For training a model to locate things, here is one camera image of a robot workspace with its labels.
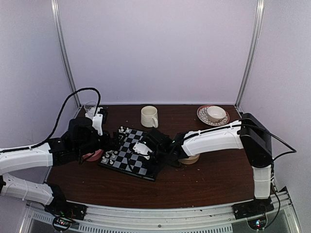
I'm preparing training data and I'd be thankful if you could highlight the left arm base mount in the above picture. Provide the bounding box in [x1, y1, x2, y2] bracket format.
[43, 201, 87, 232]

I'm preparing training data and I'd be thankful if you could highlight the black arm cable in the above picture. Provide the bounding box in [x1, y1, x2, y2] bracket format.
[242, 123, 297, 161]
[24, 87, 102, 150]

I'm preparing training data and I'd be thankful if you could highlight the white ribbed ceramic mug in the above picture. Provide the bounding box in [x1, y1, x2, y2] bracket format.
[140, 106, 158, 128]

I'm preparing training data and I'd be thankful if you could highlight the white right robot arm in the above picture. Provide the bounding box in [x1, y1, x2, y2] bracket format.
[141, 114, 273, 215]

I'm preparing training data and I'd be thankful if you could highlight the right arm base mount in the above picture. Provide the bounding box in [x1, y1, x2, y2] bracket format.
[232, 198, 274, 230]

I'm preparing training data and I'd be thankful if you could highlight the clear glass cup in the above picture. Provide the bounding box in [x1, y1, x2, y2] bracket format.
[84, 101, 97, 118]

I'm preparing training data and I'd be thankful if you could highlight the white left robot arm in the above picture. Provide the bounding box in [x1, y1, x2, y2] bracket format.
[0, 117, 120, 216]

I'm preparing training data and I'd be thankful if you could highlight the black and white chessboard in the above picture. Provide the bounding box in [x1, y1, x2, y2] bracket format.
[98, 126, 159, 181]

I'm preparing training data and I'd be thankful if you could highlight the white ceramic cup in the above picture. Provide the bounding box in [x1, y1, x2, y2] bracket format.
[207, 106, 226, 122]

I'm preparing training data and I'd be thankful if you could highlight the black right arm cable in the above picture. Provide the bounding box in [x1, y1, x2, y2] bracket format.
[242, 123, 297, 161]

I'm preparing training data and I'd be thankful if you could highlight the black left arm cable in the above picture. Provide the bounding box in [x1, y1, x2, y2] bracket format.
[24, 87, 102, 150]

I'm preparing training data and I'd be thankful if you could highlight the cream bowl of black pieces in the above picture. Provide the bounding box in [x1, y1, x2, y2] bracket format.
[178, 154, 200, 165]

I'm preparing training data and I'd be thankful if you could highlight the aluminium frame post left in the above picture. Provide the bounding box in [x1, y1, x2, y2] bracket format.
[51, 0, 77, 93]

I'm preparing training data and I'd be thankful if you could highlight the pink bowl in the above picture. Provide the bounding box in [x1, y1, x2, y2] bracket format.
[82, 150, 103, 162]

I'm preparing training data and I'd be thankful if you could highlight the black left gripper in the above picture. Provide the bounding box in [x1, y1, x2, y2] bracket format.
[75, 130, 126, 157]

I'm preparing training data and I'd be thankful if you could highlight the aluminium front rail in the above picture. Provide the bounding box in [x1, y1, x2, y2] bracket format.
[19, 186, 304, 233]

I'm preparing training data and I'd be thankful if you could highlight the aluminium frame post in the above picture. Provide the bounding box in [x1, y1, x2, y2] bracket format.
[51, 0, 77, 93]
[235, 0, 265, 111]

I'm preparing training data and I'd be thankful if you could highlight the aluminium frame post right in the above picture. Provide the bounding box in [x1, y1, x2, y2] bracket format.
[235, 0, 265, 111]

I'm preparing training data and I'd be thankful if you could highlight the floral patterned saucer plate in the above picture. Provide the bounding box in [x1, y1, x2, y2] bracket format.
[197, 105, 230, 127]

